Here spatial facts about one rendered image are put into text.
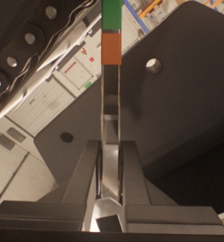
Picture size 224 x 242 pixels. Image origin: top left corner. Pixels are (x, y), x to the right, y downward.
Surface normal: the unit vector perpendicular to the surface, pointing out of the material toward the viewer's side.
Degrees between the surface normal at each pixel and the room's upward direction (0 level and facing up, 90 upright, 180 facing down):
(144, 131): 90
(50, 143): 90
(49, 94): 90
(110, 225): 180
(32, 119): 90
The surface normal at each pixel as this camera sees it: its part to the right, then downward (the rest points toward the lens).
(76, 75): -0.03, 0.51
